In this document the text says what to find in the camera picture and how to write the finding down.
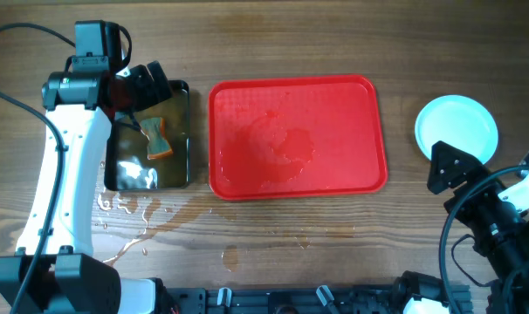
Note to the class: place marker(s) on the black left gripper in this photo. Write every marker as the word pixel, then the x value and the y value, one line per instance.
pixel 151 93

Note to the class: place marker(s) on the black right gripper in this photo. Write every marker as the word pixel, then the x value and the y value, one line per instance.
pixel 469 169

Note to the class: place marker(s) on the orange green sponge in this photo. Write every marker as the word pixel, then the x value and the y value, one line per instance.
pixel 158 146

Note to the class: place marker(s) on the white plate with sauce squiggle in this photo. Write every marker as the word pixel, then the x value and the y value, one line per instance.
pixel 459 121

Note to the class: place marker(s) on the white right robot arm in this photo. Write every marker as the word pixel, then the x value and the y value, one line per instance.
pixel 510 290

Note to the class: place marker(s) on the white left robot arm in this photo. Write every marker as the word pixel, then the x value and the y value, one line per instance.
pixel 53 269

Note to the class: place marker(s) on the black water tray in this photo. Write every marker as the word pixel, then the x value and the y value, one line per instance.
pixel 127 165

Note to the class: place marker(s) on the red plastic tray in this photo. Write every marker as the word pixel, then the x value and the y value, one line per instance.
pixel 295 137

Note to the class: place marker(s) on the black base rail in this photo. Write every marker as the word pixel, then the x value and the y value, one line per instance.
pixel 361 299

